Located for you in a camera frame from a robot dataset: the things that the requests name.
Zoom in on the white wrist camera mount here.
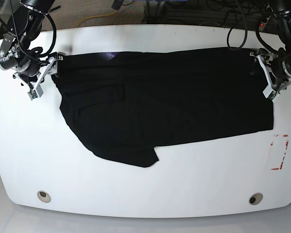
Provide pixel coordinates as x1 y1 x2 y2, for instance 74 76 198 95
250 49 291 102
12 51 64 101

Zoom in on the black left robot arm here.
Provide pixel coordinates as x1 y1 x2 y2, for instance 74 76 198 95
266 0 291 84

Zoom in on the right table cable grommet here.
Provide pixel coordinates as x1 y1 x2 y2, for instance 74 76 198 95
249 193 263 205

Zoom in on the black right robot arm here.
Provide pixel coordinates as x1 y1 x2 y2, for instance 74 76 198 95
0 0 57 77

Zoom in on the yellow cable on floor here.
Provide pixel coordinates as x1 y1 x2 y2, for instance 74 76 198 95
74 4 119 29

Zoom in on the power strip with red switch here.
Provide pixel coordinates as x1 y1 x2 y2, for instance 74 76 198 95
258 14 270 32

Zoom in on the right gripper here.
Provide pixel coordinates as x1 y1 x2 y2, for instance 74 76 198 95
0 33 51 77

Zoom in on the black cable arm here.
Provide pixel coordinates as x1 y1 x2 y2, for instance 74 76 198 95
226 0 282 56
38 12 58 59

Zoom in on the black graphic T-shirt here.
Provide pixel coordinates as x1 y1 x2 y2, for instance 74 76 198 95
52 48 274 167

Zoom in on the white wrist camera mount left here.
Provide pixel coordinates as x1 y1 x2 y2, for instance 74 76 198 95
250 49 291 102

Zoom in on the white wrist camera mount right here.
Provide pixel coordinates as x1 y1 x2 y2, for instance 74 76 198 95
12 51 64 101

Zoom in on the red tape rectangle marking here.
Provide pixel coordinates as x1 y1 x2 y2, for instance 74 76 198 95
268 134 289 170

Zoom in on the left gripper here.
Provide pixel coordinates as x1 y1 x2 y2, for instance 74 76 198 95
269 48 291 83

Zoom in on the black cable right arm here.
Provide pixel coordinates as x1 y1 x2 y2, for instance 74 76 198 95
38 12 58 59

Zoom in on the table cable grommet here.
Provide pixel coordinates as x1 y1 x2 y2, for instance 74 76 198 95
37 191 51 203
249 193 263 205

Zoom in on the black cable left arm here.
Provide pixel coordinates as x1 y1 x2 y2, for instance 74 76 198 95
226 0 282 56

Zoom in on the left table cable grommet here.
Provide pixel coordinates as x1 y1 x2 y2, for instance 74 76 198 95
37 191 51 203

